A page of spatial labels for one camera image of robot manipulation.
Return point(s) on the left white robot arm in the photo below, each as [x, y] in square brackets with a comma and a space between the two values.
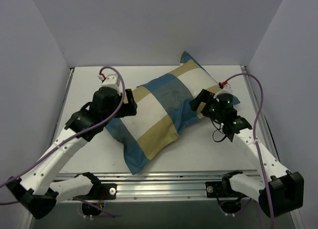
[78, 131]

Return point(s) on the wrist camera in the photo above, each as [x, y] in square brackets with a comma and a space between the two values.
[111, 81]
[225, 87]

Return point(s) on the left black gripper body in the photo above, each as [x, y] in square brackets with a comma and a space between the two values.
[129, 106]

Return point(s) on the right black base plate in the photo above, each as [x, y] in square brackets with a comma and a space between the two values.
[214, 189]

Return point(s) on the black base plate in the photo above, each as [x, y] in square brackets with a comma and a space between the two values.
[214, 189]
[104, 190]

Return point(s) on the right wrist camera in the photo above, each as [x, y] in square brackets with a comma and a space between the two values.
[225, 87]

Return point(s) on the aluminium mounting rail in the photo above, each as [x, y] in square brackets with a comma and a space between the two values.
[144, 186]

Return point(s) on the blue beige checked pillowcase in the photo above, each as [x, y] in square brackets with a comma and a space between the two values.
[163, 112]

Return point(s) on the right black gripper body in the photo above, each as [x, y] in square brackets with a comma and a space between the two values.
[202, 101]

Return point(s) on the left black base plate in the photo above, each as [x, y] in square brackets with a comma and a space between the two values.
[104, 190]

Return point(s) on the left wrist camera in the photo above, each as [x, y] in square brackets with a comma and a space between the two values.
[111, 81]

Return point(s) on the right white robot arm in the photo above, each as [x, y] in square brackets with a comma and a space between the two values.
[280, 190]

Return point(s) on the left side aluminium rail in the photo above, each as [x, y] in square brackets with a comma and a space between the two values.
[65, 94]

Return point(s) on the right side aluminium rail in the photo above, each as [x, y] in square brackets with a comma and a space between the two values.
[263, 130]

